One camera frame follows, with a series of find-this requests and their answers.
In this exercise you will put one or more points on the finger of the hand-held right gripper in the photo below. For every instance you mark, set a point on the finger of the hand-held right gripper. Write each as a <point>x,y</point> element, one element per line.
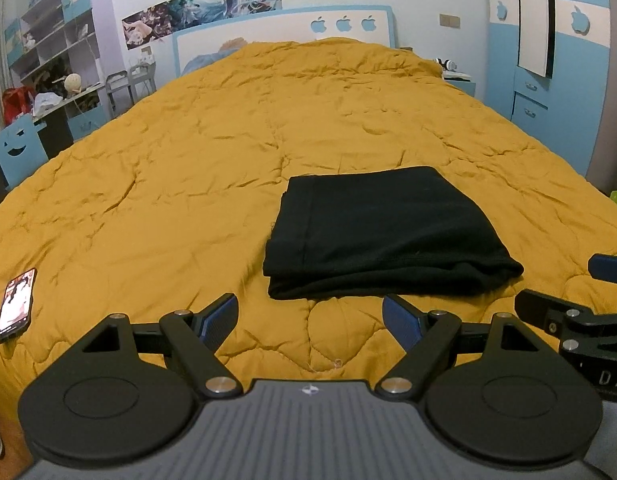
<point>608,267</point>
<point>538,306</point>

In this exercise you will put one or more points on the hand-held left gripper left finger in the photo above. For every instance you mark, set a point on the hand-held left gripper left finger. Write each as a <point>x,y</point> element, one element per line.
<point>221,317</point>

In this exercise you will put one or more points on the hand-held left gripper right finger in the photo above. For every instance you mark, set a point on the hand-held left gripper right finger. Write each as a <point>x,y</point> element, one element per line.
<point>403,317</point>

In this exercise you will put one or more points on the black pants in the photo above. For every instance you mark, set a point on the black pants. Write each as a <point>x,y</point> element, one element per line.
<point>388,235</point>

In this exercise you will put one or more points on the yellow quilt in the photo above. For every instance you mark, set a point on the yellow quilt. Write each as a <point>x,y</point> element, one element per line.
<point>188,160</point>

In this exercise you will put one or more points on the blue wardrobe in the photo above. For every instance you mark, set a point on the blue wardrobe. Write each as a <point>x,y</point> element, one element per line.
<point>563,110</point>

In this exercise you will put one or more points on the black smartphone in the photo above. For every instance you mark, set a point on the black smartphone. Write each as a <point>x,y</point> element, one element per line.
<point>16,305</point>

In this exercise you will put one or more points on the blue nightstand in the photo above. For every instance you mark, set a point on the blue nightstand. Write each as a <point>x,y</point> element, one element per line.
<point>461,87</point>

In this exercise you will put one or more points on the blue desk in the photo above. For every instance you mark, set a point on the blue desk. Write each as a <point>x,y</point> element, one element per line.
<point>83,120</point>

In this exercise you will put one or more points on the pale blue small chair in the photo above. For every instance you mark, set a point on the pale blue small chair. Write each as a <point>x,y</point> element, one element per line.
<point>119,82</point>

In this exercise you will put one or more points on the white headphones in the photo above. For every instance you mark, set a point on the white headphones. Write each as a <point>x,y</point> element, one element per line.
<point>451,65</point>

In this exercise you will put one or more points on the wardrobe mirror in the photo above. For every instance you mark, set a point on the wardrobe mirror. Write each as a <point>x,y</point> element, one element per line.
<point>535,20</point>

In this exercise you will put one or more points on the blue pillow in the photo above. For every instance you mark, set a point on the blue pillow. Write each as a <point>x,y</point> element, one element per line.
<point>203,60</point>

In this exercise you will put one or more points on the blue smiley face chair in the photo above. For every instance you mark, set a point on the blue smiley face chair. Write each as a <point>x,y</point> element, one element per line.
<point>18,150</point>

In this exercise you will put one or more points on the cream round ball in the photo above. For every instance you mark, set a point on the cream round ball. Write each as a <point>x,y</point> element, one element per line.
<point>73,82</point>

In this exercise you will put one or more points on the white crumpled cloth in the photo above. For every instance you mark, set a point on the white crumpled cloth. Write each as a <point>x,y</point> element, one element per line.
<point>46,101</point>

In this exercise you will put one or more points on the white and blue headboard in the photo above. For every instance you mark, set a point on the white and blue headboard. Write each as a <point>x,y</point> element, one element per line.
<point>268,27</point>

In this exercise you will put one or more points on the red bag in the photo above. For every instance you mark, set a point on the red bag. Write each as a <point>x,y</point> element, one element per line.
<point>16,102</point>

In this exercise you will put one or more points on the white shelf unit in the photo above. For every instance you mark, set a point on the white shelf unit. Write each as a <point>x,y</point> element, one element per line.
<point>43,35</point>

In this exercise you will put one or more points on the wall switch plate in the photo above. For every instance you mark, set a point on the wall switch plate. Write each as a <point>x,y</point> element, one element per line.
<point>449,20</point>

